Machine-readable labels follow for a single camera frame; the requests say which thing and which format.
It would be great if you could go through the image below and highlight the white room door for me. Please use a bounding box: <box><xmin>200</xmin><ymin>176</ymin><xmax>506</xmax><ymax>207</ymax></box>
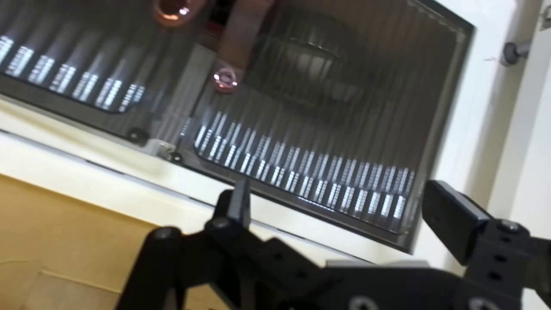
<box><xmin>498</xmin><ymin>0</ymin><xmax>551</xmax><ymax>231</ymax></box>

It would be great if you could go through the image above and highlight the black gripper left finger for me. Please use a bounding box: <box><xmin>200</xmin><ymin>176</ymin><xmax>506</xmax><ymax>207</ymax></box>
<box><xmin>208</xmin><ymin>176</ymin><xmax>255</xmax><ymax>233</ymax></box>

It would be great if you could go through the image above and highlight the silver door lever handle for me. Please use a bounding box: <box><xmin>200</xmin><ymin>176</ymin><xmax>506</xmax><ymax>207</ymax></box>
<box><xmin>501</xmin><ymin>36</ymin><xmax>534</xmax><ymax>67</ymax></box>

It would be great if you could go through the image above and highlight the white stacked storage cabinet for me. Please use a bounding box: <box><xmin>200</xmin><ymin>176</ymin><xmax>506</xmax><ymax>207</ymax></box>
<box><xmin>0</xmin><ymin>0</ymin><xmax>551</xmax><ymax>277</ymax></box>

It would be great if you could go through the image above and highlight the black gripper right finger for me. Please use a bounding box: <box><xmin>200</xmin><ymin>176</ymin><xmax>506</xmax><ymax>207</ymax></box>
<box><xmin>420</xmin><ymin>179</ymin><xmax>530</xmax><ymax>279</ymax></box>

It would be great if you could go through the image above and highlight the dark translucent cabinet door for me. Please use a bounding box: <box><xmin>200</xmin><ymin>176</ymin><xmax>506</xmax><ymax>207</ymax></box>
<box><xmin>174</xmin><ymin>0</ymin><xmax>479</xmax><ymax>255</ymax></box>
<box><xmin>0</xmin><ymin>0</ymin><xmax>222</xmax><ymax>148</ymax></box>

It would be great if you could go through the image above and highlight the large brown cardboard box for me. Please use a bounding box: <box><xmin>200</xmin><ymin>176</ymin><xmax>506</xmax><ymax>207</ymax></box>
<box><xmin>0</xmin><ymin>171</ymin><xmax>234</xmax><ymax>310</ymax></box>

